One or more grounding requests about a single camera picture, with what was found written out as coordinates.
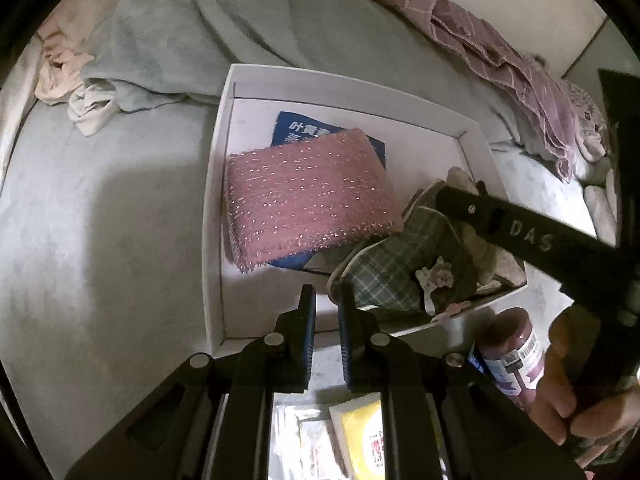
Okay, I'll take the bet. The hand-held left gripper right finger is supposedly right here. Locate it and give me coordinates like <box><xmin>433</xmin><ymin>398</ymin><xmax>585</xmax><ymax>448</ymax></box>
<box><xmin>336</xmin><ymin>281</ymin><xmax>585</xmax><ymax>480</ymax></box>

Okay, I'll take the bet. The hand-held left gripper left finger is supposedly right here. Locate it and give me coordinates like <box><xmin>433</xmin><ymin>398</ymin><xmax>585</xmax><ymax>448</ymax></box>
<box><xmin>65</xmin><ymin>284</ymin><xmax>318</xmax><ymax>480</ymax></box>

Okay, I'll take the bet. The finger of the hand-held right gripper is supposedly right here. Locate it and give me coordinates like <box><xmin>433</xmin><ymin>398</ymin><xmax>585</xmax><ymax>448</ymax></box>
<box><xmin>433</xmin><ymin>181</ymin><xmax>622</xmax><ymax>287</ymax></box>

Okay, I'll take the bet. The pink plaid pouch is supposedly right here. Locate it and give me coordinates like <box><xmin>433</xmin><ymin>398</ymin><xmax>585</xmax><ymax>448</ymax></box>
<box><xmin>465</xmin><ymin>232</ymin><xmax>526</xmax><ymax>294</ymax></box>

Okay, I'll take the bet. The white cardboard box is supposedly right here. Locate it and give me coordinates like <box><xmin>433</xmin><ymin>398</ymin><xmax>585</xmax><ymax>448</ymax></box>
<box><xmin>201</xmin><ymin>62</ymin><xmax>530</xmax><ymax>358</ymax></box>

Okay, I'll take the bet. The green plaid pouch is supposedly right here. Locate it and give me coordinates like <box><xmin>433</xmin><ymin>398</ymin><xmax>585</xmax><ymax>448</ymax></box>
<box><xmin>327</xmin><ymin>180</ymin><xmax>483</xmax><ymax>317</ymax></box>

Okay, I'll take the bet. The yellow packet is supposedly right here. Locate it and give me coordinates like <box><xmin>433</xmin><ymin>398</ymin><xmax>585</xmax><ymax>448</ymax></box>
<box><xmin>327</xmin><ymin>392</ymin><xmax>386</xmax><ymax>480</ymax></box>

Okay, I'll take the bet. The pink puff plastic packet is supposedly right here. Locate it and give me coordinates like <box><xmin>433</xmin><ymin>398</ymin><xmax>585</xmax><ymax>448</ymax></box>
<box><xmin>272</xmin><ymin>407</ymin><xmax>346</xmax><ymax>480</ymax></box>

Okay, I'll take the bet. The pink sparkly cloth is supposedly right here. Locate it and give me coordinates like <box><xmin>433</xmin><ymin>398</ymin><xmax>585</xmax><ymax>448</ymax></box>
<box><xmin>223</xmin><ymin>127</ymin><xmax>405</xmax><ymax>273</ymax></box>

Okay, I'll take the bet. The blue packet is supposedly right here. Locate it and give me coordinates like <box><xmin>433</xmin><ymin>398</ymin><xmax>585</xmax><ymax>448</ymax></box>
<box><xmin>265</xmin><ymin>110</ymin><xmax>387</xmax><ymax>273</ymax></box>

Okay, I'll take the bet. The person's right hand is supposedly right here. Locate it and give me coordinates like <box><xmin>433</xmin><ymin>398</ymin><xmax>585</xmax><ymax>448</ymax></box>
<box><xmin>529</xmin><ymin>305</ymin><xmax>640</xmax><ymax>454</ymax></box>

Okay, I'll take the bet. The beige folded towel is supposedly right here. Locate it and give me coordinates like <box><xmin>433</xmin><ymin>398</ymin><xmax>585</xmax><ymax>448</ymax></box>
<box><xmin>584</xmin><ymin>185</ymin><xmax>618</xmax><ymax>241</ymax></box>

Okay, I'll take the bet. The patterned white cloth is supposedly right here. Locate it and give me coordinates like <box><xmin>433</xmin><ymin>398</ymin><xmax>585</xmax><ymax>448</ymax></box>
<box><xmin>562</xmin><ymin>79</ymin><xmax>608</xmax><ymax>163</ymax></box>

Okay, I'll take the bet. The purple striped cloth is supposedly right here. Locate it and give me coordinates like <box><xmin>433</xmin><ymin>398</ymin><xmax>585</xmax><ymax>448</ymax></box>
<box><xmin>295</xmin><ymin>0</ymin><xmax>581</xmax><ymax>183</ymax></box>

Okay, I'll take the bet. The grey fleece bed sheet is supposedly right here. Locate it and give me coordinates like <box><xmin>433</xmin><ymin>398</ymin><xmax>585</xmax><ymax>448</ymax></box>
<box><xmin>0</xmin><ymin>95</ymin><xmax>621</xmax><ymax>461</ymax></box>

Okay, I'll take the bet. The white crumpled cloth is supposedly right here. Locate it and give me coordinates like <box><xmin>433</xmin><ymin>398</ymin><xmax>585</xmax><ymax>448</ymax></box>
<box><xmin>67</xmin><ymin>82</ymin><xmax>121</xmax><ymax>137</ymax></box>

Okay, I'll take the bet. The green blanket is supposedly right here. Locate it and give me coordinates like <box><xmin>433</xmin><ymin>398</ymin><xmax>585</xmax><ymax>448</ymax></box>
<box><xmin>80</xmin><ymin>0</ymin><xmax>526</xmax><ymax>126</ymax></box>

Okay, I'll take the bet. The peach crumpled cloth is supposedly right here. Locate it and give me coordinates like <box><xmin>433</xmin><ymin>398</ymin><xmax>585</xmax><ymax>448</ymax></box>
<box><xmin>35</xmin><ymin>10</ymin><xmax>108</xmax><ymax>106</ymax></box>

